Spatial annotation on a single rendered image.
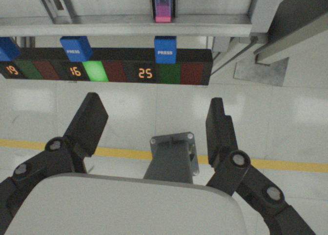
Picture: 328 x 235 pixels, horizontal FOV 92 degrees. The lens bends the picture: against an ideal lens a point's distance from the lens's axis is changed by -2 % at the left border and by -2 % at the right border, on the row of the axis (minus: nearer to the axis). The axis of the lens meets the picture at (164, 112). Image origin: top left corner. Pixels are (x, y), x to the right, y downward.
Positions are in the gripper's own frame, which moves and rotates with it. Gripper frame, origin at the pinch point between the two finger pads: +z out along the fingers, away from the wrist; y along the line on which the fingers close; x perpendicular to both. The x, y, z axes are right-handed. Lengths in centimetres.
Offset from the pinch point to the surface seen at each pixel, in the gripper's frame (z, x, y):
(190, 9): 10.2, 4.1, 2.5
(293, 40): 51, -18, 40
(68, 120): 44, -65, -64
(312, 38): 44, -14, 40
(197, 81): 11.1, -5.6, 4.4
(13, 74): 11.2, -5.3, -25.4
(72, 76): 11.2, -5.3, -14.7
